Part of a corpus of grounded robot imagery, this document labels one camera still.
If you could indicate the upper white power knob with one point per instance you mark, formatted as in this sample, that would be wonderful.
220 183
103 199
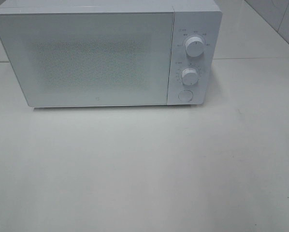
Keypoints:
194 46

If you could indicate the white microwave door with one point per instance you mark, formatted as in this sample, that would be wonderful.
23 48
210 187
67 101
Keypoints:
69 60

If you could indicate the round door release button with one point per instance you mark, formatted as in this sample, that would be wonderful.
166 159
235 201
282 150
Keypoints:
185 96

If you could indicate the white microwave oven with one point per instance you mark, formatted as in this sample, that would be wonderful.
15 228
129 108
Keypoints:
190 17

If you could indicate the white timer knob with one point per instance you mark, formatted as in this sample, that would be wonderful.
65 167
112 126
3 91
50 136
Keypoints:
189 76

